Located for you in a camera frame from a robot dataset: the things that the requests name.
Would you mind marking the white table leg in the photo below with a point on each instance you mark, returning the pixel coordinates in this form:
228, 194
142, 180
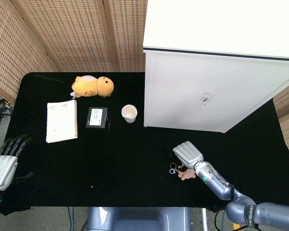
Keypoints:
204, 220

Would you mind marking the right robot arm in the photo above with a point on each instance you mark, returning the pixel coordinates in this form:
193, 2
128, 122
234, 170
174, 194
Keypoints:
231, 192

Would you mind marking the black tablecloth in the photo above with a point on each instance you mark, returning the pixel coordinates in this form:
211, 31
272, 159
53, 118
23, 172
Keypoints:
125, 163

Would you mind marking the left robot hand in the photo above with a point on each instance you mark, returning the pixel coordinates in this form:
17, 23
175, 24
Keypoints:
1, 168

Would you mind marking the white paper cup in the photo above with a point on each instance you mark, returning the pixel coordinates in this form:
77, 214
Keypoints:
129, 113

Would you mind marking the small brown keychain toy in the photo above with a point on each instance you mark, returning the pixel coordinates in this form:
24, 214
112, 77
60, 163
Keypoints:
187, 174

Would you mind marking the white spiral notebook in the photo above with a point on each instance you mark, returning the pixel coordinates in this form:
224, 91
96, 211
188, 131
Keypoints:
61, 121

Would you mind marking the white cabinet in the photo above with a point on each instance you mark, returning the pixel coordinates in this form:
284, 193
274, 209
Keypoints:
207, 72

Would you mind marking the yellow plush toy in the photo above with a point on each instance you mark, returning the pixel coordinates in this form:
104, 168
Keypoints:
94, 86

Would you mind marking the grey robot torso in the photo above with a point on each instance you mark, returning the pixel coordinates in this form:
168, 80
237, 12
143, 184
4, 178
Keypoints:
139, 219

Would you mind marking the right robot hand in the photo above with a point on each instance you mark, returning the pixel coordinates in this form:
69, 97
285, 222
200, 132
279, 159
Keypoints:
187, 152

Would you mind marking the black box with white label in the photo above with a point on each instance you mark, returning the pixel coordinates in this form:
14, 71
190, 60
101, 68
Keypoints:
96, 117

